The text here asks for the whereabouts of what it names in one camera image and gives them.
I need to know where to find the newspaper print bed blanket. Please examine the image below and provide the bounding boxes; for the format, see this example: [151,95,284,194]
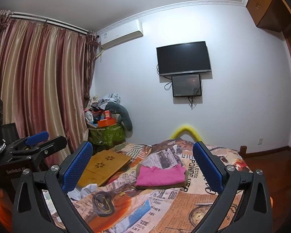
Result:
[42,137,273,233]

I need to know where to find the orange box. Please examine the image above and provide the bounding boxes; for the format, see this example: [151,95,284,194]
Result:
[98,118,117,128]

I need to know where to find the white cloth on bed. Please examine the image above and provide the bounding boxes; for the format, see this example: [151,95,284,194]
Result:
[68,183,98,201]

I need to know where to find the small black wall screen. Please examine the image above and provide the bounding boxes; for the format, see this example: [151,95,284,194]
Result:
[171,74,202,97]

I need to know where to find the wooden lap tray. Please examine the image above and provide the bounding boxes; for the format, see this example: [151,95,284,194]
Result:
[78,150,131,187]

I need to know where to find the wall socket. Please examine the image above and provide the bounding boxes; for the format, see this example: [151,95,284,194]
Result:
[258,138,263,145]

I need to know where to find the striped pink curtain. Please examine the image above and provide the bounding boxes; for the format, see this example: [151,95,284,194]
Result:
[0,10,98,166]

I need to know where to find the wooden bed post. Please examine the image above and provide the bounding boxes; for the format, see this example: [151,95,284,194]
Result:
[239,145,247,159]

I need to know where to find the orange sleeve forearm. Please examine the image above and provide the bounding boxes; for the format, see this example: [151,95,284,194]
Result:
[0,196,14,233]

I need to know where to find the yellow foam tube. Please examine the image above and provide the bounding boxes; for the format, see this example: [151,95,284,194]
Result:
[170,125,202,142]

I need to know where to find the grey plush pillow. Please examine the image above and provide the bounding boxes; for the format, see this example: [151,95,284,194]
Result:
[105,102,133,131]

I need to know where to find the pink pants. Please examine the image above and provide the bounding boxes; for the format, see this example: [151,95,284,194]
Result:
[135,163,187,188]

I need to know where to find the white air conditioner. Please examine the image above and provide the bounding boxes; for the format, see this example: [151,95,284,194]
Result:
[98,19,143,50]

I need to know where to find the wall mounted television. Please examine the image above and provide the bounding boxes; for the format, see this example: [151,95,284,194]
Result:
[157,41,211,76]

